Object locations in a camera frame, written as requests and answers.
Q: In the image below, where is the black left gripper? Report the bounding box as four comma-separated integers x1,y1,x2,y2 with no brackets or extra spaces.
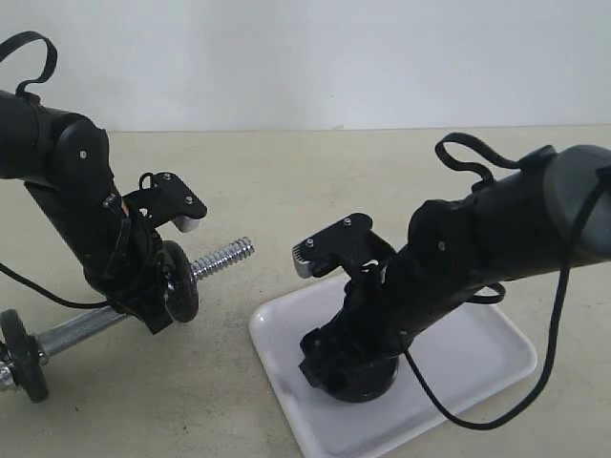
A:
83,210,173,335

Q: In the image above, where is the black weight plate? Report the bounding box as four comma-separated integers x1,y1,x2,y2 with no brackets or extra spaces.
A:
162,240,200,323
323,357,399,404
1,309,49,404

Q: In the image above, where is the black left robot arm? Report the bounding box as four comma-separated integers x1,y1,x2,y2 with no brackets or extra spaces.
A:
1,92,172,334

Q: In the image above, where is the chrome star collar nut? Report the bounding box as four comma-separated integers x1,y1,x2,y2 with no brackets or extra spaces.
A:
0,343,16,391

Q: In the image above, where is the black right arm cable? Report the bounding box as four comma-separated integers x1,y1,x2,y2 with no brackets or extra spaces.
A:
400,132,611,428

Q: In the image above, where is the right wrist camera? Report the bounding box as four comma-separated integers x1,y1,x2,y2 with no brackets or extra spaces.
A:
292,213,396,279

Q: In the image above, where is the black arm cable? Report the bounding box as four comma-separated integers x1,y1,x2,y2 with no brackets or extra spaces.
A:
0,31,116,309
400,132,611,428

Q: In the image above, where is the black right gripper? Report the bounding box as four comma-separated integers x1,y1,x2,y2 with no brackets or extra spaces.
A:
299,266,406,392

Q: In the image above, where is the chrome dumbbell bar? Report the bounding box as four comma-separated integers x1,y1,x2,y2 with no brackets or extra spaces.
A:
0,236,257,392

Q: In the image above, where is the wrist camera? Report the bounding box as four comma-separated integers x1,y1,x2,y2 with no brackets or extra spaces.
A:
292,213,396,279
123,172,207,233

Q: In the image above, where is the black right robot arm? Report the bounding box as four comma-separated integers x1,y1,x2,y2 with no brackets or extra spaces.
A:
293,145,610,400

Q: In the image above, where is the white rectangular tray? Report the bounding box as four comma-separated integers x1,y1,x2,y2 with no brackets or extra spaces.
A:
249,275,537,457

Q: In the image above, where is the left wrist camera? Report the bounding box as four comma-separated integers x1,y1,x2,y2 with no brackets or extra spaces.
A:
123,172,207,233

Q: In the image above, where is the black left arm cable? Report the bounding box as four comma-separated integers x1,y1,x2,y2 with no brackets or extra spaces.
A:
0,31,116,309

